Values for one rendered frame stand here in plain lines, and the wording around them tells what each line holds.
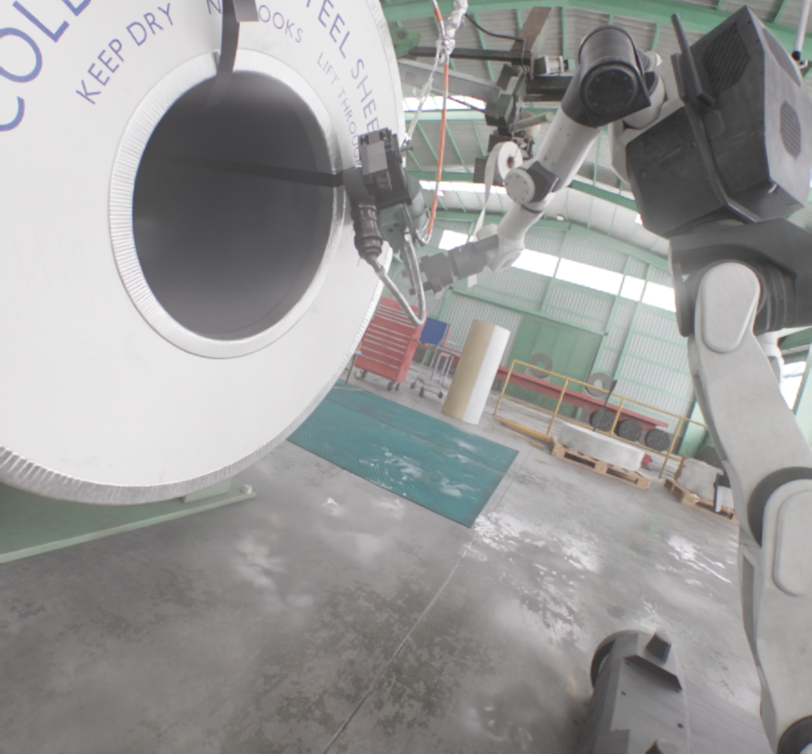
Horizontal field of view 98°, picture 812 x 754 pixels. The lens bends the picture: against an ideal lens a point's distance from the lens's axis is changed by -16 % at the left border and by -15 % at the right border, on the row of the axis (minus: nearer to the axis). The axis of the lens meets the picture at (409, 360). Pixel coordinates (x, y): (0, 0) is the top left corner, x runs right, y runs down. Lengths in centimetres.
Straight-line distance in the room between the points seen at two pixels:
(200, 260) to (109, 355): 62
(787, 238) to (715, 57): 32
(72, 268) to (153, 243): 83
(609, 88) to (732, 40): 22
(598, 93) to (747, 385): 51
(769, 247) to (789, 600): 52
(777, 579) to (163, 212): 169
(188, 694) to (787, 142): 128
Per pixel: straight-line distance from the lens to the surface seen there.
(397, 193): 103
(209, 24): 80
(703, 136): 83
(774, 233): 83
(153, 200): 161
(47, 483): 80
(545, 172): 92
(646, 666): 103
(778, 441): 78
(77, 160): 68
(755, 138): 79
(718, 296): 75
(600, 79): 77
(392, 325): 598
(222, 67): 80
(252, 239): 122
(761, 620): 80
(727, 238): 81
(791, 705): 87
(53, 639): 91
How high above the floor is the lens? 63
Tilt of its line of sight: 1 degrees down
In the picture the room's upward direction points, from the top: 19 degrees clockwise
